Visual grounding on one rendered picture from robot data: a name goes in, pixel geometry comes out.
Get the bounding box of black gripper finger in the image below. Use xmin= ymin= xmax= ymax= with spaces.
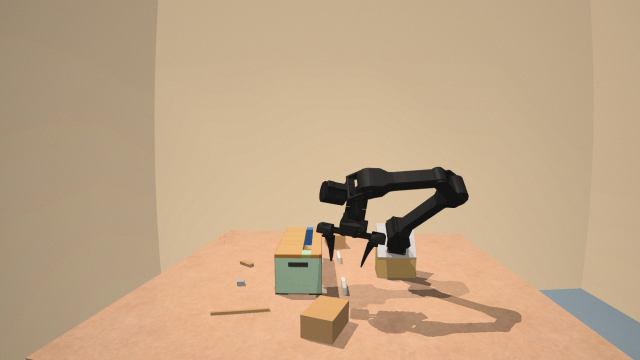
xmin=360 ymin=241 xmax=378 ymax=267
xmin=322 ymin=234 xmax=335 ymax=262

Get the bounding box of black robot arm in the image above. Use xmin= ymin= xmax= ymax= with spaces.
xmin=319 ymin=167 xmax=469 ymax=255

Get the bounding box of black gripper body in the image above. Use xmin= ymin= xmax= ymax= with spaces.
xmin=316 ymin=206 xmax=386 ymax=245

